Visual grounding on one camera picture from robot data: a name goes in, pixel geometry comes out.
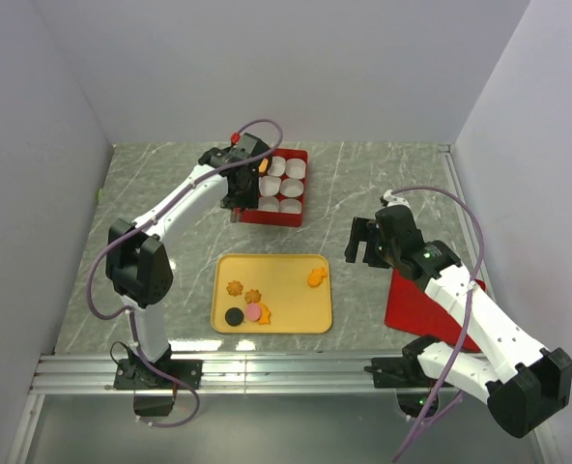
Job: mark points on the aluminium rail right side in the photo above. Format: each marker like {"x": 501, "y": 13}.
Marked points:
{"x": 455, "y": 186}

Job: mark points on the aluminium rail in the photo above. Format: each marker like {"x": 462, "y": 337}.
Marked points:
{"x": 223, "y": 373}
{"x": 455, "y": 186}

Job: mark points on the orange fish cookie right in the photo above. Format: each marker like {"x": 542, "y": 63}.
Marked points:
{"x": 317, "y": 276}

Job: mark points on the flower cookie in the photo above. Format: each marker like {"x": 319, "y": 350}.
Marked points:
{"x": 234, "y": 288}
{"x": 252, "y": 296}

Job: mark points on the aluminium rail front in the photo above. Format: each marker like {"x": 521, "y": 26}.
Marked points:
{"x": 223, "y": 373}

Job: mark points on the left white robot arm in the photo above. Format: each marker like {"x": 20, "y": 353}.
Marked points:
{"x": 139, "y": 268}

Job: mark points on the pink round cookie lower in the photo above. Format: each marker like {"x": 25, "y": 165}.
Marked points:
{"x": 253, "y": 312}

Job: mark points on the white paper cup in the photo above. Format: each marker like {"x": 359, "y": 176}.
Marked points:
{"x": 278, "y": 167}
{"x": 295, "y": 168}
{"x": 290, "y": 206}
{"x": 269, "y": 186}
{"x": 292, "y": 188}
{"x": 268, "y": 204}

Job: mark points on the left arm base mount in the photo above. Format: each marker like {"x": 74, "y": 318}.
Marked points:
{"x": 154, "y": 396}

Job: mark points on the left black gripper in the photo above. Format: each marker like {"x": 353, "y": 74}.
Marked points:
{"x": 248, "y": 202}

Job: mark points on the orange fish cookie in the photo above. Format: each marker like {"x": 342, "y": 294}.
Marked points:
{"x": 317, "y": 276}
{"x": 265, "y": 315}

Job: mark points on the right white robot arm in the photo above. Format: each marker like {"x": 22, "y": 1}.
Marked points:
{"x": 522, "y": 382}

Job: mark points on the orange fish cookie lower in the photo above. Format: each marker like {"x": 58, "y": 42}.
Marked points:
{"x": 265, "y": 315}

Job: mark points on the flower cookie left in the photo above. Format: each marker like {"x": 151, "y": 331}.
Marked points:
{"x": 234, "y": 288}

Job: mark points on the black round cookie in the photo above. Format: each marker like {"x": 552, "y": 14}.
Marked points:
{"x": 234, "y": 316}

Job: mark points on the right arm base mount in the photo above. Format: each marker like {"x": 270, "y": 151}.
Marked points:
{"x": 410, "y": 384}

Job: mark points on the red box lid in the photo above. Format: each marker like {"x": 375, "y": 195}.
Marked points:
{"x": 411, "y": 311}

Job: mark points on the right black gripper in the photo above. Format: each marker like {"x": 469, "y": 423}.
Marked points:
{"x": 359, "y": 232}

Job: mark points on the red cookie box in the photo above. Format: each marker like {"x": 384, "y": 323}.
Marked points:
{"x": 279, "y": 219}

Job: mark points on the round tan cookie top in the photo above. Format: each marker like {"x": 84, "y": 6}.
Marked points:
{"x": 264, "y": 166}

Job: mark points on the yellow tray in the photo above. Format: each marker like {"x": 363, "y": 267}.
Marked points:
{"x": 281, "y": 279}

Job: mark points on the flower cookie right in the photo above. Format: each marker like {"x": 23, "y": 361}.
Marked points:
{"x": 252, "y": 296}

